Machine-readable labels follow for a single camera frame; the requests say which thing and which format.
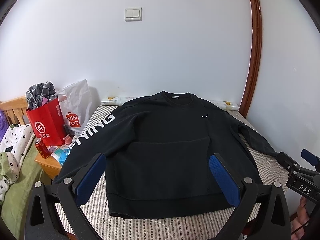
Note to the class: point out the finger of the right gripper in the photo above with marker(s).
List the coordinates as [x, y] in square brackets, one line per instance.
[286, 161]
[309, 157]

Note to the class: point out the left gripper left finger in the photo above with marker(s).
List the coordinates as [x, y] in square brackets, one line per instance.
[43, 221]

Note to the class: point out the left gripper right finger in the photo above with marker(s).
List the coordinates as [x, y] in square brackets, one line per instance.
[272, 220]

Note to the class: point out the black long-sleeve sweatshirt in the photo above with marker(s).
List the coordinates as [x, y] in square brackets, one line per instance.
[157, 150]

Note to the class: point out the person's right hand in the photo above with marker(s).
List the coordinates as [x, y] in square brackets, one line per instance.
[297, 228]

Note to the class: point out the green bed sheet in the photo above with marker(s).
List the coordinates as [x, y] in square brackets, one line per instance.
[14, 208]

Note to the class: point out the grey striped quilted mattress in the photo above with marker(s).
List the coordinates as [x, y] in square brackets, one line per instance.
[204, 226]

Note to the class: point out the wooden bedside table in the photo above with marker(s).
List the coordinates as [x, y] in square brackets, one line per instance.
[51, 165]

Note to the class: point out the blue small box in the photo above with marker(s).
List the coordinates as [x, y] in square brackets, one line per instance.
[64, 154]

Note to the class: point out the red soda can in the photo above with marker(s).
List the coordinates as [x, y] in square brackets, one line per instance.
[42, 148]

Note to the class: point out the white patterned rolled mat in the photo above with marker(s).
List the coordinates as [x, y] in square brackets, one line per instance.
[118, 101]

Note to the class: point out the pink small cup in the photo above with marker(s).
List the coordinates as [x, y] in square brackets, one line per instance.
[67, 139]

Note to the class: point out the red paper shopping bag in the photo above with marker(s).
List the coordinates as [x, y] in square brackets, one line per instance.
[48, 123]

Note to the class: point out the wooden headboard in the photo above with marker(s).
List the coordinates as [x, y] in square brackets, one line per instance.
[15, 110]

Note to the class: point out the white Miniso plastic bag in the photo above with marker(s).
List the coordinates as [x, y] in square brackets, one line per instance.
[76, 105]

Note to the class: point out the grey plaid cloth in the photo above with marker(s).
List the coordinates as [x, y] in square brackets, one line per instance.
[40, 94]

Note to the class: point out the brown wooden door frame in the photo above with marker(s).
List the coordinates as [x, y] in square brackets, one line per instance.
[255, 57]

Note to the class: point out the white wall light switch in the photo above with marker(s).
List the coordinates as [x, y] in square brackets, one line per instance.
[133, 14]

